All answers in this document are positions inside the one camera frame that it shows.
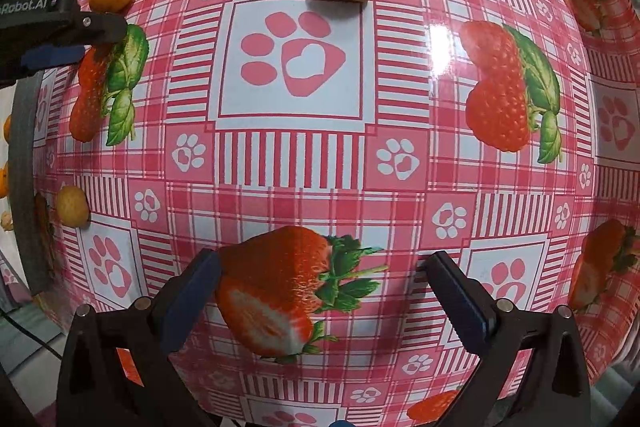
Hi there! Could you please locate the strawberry print pink tablecloth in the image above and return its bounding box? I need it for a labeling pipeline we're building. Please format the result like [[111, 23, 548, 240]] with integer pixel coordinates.
[[0, 0, 640, 427]]

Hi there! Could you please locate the small yellow longan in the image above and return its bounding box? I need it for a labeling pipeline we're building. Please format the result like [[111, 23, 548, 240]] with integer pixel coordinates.
[[55, 185, 91, 228]]

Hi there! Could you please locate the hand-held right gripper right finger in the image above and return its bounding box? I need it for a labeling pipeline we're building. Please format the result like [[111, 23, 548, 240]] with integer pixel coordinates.
[[422, 251, 593, 427]]

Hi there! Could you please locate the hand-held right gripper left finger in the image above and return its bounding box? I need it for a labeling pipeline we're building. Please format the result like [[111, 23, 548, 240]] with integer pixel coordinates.
[[57, 248, 223, 427]]

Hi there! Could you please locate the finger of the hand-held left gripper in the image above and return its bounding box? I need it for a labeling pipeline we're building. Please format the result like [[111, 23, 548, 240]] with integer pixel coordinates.
[[0, 45, 87, 86], [60, 9, 129, 48]]

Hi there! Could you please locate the white tray with grey rim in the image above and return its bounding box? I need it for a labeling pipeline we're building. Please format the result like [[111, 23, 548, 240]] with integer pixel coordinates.
[[0, 72, 58, 295]]

